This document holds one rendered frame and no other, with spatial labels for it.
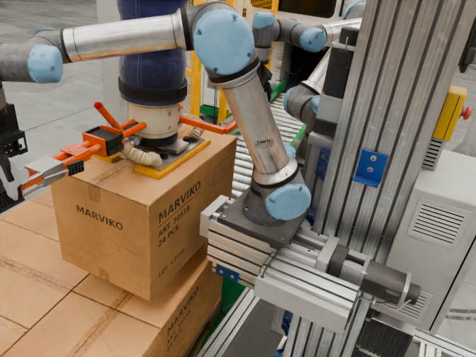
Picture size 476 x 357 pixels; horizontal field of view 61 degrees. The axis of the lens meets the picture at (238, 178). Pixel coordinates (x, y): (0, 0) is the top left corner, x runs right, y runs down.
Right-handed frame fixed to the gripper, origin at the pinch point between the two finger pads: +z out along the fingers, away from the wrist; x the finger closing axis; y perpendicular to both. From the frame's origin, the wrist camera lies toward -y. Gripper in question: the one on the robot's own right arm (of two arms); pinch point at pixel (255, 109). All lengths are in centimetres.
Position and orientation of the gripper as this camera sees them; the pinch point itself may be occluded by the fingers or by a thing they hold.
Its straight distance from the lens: 158.7
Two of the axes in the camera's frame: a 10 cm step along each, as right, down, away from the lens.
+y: -4.4, 4.2, -8.0
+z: -0.9, 8.6, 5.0
